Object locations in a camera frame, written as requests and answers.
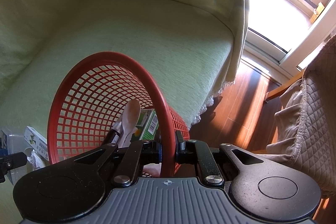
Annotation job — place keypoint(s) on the white crumpled tissue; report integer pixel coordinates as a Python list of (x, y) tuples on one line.
[(35, 160)]

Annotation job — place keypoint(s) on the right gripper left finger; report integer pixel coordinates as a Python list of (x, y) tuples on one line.
[(138, 154)]

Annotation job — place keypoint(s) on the white plastic spoon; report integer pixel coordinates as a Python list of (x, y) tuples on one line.
[(127, 121)]

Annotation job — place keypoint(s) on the beige quilted covered chair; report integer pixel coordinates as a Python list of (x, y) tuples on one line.
[(306, 122)]

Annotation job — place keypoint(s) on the white green small box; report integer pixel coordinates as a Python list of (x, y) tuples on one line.
[(37, 142)]

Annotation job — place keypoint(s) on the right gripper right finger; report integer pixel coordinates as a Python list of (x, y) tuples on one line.
[(198, 154)]

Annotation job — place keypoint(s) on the red plastic mesh basket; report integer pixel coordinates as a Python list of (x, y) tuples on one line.
[(92, 97)]

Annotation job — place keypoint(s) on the window frame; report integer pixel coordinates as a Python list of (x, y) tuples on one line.
[(280, 30)]

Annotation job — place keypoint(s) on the green covered sofa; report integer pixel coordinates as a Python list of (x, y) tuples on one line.
[(192, 48)]

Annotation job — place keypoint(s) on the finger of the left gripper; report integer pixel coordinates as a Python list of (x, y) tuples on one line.
[(10, 162)]

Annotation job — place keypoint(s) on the green white carton box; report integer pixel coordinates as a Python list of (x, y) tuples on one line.
[(146, 126)]

